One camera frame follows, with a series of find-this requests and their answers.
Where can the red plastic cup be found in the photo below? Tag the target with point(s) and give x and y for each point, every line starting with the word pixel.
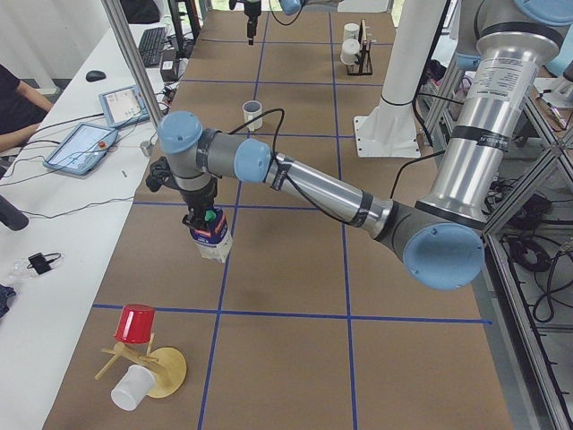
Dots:
pixel 135 324

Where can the white paper cup upper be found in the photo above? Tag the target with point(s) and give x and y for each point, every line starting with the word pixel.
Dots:
pixel 350 31

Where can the black computer mouse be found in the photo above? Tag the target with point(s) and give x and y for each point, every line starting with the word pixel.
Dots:
pixel 95 76

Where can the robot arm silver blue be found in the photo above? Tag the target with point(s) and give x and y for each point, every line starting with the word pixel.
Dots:
pixel 292 7
pixel 436 239

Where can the white paper cup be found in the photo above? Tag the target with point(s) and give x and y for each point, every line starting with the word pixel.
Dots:
pixel 350 31
pixel 350 49

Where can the pale green ceramic mug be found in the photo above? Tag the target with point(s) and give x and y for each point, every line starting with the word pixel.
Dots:
pixel 252 110

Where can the wooden cup tree stand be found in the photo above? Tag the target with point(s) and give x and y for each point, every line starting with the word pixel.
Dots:
pixel 167 364

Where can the white plastic cup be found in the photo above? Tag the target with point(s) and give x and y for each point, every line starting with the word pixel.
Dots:
pixel 133 387

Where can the small black adapter with cable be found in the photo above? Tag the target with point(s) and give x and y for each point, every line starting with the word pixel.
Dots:
pixel 42 263

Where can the white paper cup lower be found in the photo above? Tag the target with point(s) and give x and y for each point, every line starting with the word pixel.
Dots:
pixel 350 49

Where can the blue teach pendant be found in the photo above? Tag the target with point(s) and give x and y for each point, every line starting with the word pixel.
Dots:
pixel 123 107
pixel 81 150

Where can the seated person in black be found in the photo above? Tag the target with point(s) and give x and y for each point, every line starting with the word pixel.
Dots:
pixel 23 109

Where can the blue teach pendant near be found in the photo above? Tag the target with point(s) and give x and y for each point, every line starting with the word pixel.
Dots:
pixel 81 150

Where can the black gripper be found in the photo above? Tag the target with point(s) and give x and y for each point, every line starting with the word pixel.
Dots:
pixel 251 11
pixel 200 197

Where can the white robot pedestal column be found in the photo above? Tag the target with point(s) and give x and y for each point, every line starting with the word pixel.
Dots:
pixel 389 131

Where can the aluminium frame post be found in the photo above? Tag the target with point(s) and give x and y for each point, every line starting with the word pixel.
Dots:
pixel 130 52

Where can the blue white milk carton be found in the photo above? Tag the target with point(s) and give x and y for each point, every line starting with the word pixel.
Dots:
pixel 212 236

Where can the black keyboard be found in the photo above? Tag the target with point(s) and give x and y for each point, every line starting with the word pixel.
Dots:
pixel 151 46

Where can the blue teach pendant far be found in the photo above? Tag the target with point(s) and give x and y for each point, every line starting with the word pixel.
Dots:
pixel 123 107

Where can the black wire cup rack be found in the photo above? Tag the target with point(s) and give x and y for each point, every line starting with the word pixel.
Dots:
pixel 363 63

